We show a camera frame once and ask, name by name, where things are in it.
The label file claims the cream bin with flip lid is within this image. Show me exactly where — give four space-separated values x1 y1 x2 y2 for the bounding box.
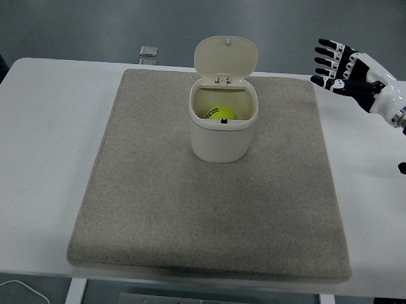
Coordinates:
188 34 262 165

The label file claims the beige grey fabric mat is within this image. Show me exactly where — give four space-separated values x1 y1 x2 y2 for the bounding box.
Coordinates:
65 66 359 287

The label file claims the white cable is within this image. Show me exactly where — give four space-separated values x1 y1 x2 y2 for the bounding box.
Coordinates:
0 279 52 304

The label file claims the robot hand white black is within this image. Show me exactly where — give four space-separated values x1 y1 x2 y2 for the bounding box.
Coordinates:
308 38 406 129

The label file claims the yellow tennis ball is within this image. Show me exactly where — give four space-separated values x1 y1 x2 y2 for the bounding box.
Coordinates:
203 105 236 121

